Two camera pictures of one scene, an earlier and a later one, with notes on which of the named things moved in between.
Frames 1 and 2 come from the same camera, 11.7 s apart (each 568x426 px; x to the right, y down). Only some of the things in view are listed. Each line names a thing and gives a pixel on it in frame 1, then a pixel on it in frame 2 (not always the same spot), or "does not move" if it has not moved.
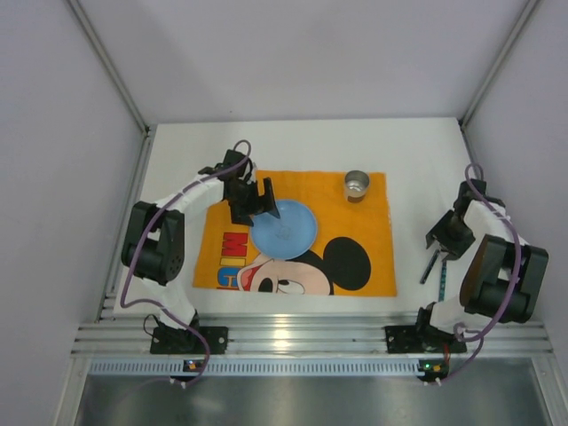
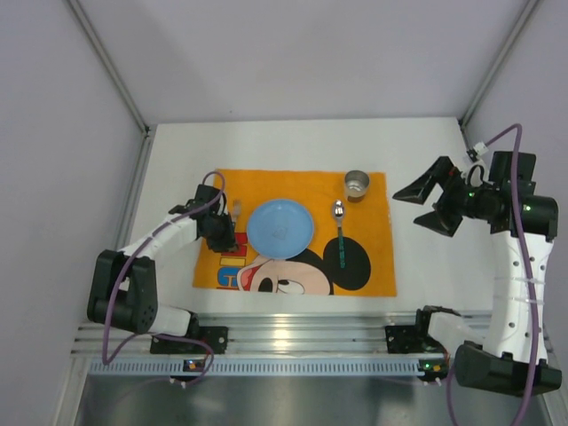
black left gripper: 250,201 to 226,235
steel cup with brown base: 356,185 does not move
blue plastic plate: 287,237 does not move
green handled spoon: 443,280 to 338,210
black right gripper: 446,242 to 448,201
